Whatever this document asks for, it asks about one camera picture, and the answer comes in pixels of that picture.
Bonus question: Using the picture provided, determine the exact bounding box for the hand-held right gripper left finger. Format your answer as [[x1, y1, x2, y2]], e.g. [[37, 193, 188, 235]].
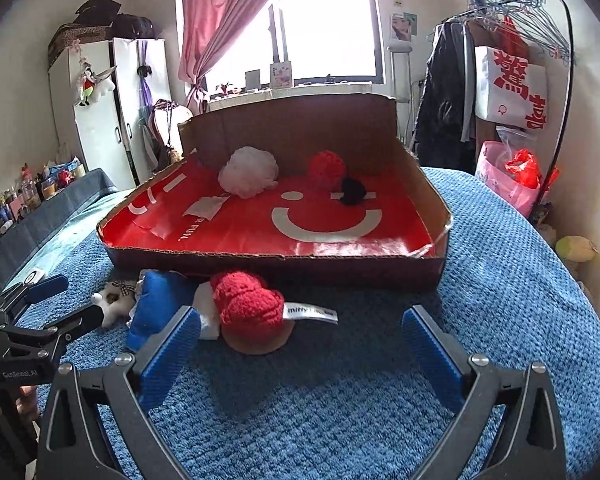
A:
[[36, 305, 203, 480]]

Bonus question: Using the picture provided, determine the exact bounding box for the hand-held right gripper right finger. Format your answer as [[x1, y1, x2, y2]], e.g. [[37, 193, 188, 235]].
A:
[[401, 305, 567, 480]]

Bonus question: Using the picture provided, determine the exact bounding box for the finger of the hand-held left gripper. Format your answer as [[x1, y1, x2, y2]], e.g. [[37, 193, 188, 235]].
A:
[[0, 274, 70, 312], [0, 304, 105, 361]]

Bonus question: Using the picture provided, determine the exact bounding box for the white plush toy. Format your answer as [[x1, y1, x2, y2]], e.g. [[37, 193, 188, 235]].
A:
[[91, 279, 141, 328]]

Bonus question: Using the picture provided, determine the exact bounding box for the blue tissue pack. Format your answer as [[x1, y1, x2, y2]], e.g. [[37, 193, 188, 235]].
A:
[[126, 270, 198, 352]]

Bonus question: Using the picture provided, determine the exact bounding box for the red fuzzy plush toy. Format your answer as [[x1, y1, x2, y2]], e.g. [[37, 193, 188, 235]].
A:
[[210, 270, 339, 338]]

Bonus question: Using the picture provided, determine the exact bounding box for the white packet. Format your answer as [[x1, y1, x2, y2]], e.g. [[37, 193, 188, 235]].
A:
[[182, 195, 226, 221]]

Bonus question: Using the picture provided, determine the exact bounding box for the red-lined cardboard box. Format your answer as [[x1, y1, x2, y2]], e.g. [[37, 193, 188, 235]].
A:
[[96, 92, 453, 291]]

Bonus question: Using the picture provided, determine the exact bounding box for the black pompom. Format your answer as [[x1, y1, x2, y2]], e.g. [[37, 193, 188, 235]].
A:
[[332, 176, 367, 206]]

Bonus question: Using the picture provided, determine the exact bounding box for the white mesh bath sponge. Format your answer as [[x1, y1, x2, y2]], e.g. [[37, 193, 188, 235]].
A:
[[218, 146, 280, 200]]

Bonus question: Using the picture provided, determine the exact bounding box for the red knit ball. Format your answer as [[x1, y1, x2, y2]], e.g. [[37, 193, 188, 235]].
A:
[[307, 150, 347, 190]]

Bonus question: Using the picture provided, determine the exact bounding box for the person's left hand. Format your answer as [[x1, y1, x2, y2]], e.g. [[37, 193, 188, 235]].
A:
[[14, 385, 39, 420]]

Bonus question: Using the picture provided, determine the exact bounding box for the teal bed sheet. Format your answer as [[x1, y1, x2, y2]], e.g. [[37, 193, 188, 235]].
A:
[[10, 192, 133, 281]]

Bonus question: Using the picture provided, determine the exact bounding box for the cluster of bottles and toiletries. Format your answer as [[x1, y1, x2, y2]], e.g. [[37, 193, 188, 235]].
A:
[[0, 157, 88, 253]]

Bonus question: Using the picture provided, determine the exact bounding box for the dark blue cloth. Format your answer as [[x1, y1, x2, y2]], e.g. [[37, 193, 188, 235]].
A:
[[0, 167, 119, 301]]

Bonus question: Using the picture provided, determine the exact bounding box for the blue textured blanket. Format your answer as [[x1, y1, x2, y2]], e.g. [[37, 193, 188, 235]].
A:
[[10, 167, 600, 480]]

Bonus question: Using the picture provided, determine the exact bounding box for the white wardrobe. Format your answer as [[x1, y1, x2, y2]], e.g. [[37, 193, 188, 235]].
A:
[[47, 37, 173, 191]]

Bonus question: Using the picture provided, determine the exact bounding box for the pink plastic bag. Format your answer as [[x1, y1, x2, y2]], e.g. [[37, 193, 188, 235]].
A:
[[476, 141, 542, 218]]

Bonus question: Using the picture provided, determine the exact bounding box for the hanging plush toy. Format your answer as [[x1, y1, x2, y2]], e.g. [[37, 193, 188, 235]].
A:
[[74, 60, 117, 107]]

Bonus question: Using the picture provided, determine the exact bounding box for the red plastic bag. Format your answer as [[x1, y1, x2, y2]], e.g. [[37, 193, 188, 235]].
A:
[[504, 149, 561, 192]]

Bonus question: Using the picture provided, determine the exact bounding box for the purple hanging ribbon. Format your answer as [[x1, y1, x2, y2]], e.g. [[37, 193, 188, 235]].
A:
[[136, 42, 154, 112]]

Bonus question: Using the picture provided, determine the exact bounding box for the clear plastic bag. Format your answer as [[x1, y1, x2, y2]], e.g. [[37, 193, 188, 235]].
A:
[[495, 125, 539, 149]]

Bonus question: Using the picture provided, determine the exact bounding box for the leopard print bag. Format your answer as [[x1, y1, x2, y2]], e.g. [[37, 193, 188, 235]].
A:
[[48, 22, 114, 68]]

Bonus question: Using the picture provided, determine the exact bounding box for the dark jacket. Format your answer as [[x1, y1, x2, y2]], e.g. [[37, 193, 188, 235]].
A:
[[412, 22, 474, 173]]

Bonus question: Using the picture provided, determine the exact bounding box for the white paper bag red print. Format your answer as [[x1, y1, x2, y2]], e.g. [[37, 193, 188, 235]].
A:
[[475, 45, 549, 131]]

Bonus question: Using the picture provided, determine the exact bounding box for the dark purple bag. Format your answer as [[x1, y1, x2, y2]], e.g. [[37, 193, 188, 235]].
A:
[[111, 14, 156, 41]]

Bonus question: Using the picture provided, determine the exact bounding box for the black bag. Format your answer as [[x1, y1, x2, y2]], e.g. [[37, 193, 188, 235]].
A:
[[75, 0, 124, 26]]

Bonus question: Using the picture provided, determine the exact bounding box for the greeting card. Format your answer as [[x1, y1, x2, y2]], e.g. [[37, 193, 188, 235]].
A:
[[270, 61, 294, 88]]

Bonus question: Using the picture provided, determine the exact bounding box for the white metal stand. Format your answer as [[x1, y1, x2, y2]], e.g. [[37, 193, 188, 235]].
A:
[[387, 45, 414, 107]]

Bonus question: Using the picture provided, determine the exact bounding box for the pink curtain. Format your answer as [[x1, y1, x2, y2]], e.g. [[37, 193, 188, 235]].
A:
[[178, 0, 301, 114]]

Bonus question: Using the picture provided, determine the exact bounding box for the red hanging bag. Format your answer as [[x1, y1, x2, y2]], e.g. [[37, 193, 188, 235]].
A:
[[495, 15, 529, 67]]

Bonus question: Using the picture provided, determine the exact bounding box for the black clothes rack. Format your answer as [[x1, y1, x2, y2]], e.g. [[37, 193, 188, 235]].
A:
[[432, 0, 577, 221]]

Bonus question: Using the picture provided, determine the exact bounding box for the window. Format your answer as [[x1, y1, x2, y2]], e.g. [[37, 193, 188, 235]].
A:
[[202, 0, 386, 96]]

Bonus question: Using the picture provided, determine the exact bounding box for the rounded bag with beaded strap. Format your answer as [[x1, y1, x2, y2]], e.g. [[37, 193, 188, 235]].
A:
[[147, 100, 194, 162]]

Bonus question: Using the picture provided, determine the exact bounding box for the wall poster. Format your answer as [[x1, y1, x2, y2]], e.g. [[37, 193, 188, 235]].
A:
[[390, 0, 419, 43]]

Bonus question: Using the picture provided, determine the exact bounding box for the bunch of wire hangers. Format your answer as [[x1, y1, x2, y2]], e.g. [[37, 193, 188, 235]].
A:
[[472, 0, 572, 69]]

